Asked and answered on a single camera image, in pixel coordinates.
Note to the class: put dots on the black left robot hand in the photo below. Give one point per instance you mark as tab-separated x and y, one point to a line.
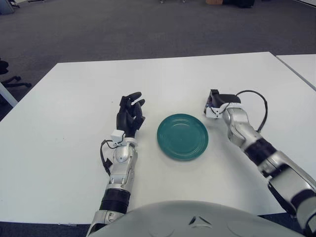
127	121

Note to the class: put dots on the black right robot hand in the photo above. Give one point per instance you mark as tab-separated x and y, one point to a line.
227	98

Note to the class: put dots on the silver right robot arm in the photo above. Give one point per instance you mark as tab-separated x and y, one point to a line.
271	158

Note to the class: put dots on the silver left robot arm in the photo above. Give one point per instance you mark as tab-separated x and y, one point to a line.
121	168

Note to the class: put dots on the green round plate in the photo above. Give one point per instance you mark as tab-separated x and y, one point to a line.
182	137

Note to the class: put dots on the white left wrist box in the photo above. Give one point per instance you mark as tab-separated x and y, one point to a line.
116	135

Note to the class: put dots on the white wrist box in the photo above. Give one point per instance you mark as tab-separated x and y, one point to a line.
116	135
212	113

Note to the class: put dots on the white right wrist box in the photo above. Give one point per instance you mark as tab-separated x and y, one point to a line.
212	113

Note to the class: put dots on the white neighbouring table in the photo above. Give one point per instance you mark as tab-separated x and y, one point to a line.
301	66

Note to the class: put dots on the black bulky bag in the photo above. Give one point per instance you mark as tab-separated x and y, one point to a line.
239	3

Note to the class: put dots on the brown cardboard box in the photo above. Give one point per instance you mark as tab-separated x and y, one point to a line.
213	1

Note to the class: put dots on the grey robot torso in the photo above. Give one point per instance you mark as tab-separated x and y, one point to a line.
160	219

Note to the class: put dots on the black chair casters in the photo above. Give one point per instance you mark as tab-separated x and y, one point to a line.
161	1

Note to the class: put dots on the black office chair base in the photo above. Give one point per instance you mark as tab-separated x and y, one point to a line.
12	84

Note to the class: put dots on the white table leg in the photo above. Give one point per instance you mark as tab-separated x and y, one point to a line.
7	93

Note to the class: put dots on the grey office furniture piece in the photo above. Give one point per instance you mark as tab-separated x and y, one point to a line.
5	3

